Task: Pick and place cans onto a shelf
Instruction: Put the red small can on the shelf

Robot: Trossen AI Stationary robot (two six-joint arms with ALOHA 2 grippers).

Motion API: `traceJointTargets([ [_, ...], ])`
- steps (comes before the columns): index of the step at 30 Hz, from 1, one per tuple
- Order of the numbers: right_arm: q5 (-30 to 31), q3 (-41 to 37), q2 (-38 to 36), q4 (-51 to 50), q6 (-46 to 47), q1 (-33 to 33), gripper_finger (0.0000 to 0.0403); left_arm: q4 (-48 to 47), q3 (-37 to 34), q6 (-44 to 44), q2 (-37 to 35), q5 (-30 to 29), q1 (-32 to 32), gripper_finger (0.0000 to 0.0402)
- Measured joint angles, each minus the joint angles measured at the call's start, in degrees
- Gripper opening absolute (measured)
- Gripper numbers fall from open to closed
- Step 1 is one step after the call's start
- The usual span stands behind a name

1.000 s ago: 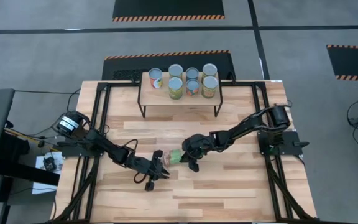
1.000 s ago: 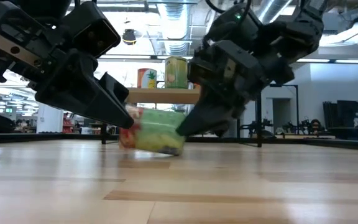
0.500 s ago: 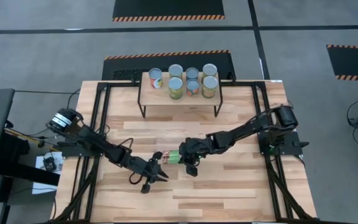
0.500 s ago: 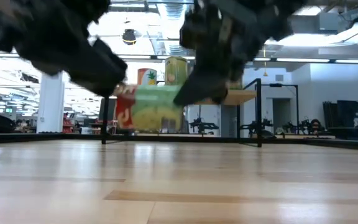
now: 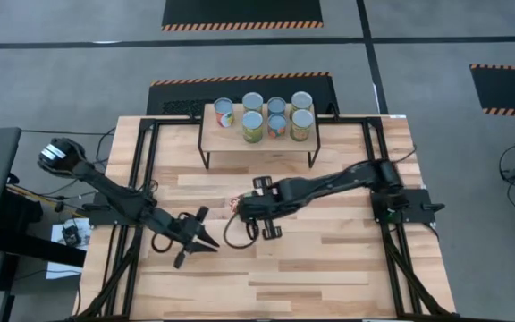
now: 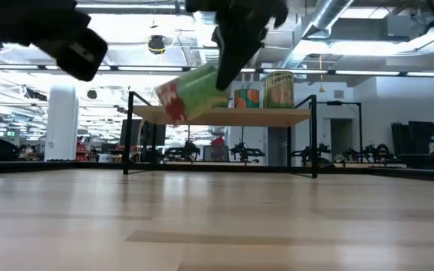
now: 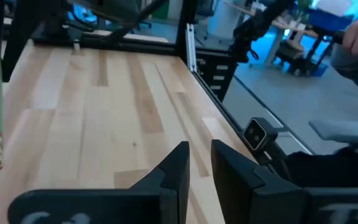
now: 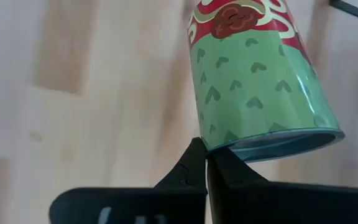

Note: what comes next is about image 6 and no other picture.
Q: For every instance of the black background robot arm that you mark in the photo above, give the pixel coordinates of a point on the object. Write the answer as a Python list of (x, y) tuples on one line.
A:
[(360, 154), (307, 154), (187, 150), (247, 153)]

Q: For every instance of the wooden shelf with black frame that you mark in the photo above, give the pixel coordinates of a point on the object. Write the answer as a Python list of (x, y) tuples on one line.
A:
[(239, 116)]

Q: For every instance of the black ceiling lamp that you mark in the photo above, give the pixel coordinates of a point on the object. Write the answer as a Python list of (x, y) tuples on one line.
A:
[(92, 94), (156, 44)]

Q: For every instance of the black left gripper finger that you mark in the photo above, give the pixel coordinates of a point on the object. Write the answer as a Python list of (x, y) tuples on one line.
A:
[(81, 54)]

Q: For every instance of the black panels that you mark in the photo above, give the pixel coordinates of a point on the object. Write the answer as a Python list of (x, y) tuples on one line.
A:
[(420, 139)]

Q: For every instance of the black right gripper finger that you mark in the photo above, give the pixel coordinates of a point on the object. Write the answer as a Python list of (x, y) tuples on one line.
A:
[(239, 45)]

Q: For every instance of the silver ventilation duct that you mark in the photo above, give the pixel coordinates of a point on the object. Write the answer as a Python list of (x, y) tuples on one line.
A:
[(326, 19)]

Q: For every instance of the green and red can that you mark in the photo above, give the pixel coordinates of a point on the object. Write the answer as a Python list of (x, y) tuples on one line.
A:
[(194, 94)]

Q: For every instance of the white round column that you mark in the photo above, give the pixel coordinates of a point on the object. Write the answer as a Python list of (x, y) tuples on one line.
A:
[(61, 124)]

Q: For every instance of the green Oranges can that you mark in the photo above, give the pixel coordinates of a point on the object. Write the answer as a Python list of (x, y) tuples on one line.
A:
[(279, 90)]

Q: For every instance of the black metal stand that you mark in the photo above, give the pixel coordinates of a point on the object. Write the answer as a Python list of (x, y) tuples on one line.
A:
[(359, 128)]

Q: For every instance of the teal can with orange slices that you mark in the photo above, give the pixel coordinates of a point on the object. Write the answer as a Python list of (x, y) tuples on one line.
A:
[(247, 98)]

